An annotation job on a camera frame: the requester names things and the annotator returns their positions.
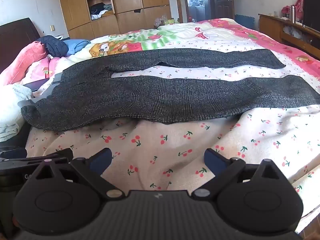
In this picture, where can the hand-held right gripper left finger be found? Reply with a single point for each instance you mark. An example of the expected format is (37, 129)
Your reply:
(101, 159)

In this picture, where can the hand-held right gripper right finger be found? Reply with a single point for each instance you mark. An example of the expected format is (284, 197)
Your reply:
(212, 159)

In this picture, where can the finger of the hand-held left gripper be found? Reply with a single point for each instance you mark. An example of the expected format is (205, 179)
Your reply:
(50, 155)

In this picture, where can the dark grey plaid pants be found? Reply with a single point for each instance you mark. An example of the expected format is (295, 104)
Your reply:
(150, 97)

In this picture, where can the white cherry print sheet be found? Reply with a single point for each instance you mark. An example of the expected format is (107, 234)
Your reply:
(150, 150)

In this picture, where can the white crumpled cloth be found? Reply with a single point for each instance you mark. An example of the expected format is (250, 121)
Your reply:
(12, 110)

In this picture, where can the pink pillow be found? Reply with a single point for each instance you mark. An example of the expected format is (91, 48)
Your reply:
(20, 62)

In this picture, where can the navy blue garment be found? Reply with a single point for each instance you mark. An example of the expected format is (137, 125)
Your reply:
(55, 46)

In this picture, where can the light blue cloth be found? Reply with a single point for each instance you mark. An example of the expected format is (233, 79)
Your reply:
(77, 45)

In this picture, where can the dark wooden headboard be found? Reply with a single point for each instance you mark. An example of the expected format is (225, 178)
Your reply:
(15, 35)

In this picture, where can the pink cartoon printed quilt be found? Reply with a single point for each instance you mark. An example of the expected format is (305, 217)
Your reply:
(225, 32)

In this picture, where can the blue foam mat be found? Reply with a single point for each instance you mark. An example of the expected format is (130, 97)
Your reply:
(245, 22)

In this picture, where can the wooden side cabinet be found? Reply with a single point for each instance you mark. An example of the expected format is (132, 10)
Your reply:
(270, 27)

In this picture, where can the plastic bags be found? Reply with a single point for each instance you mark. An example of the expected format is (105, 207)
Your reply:
(165, 21)

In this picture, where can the pile of clothes in wardrobe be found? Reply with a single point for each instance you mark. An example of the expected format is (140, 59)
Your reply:
(100, 11)

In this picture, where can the white cloth in desk shelf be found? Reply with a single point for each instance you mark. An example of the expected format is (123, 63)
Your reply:
(295, 32)

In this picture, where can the dark brown door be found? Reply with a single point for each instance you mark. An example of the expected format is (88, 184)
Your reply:
(222, 2)

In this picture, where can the steel thermos bottle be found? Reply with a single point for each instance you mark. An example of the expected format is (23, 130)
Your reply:
(292, 13)

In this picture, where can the black television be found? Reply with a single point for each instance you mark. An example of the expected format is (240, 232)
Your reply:
(312, 12)

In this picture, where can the pink red cloth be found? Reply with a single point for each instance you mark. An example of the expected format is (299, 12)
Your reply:
(301, 1)

